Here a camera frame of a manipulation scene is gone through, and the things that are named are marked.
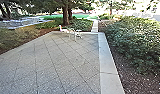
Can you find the dark tree trunk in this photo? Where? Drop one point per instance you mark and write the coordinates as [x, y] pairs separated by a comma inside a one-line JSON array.
[[65, 13]]

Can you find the white outdoor bench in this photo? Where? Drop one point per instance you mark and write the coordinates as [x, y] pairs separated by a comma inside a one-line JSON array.
[[64, 30]]

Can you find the white outdoor table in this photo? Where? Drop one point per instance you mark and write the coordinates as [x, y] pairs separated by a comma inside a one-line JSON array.
[[77, 33]]

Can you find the green garden shrub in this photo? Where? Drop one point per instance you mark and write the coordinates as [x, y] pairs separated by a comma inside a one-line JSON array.
[[139, 41]]

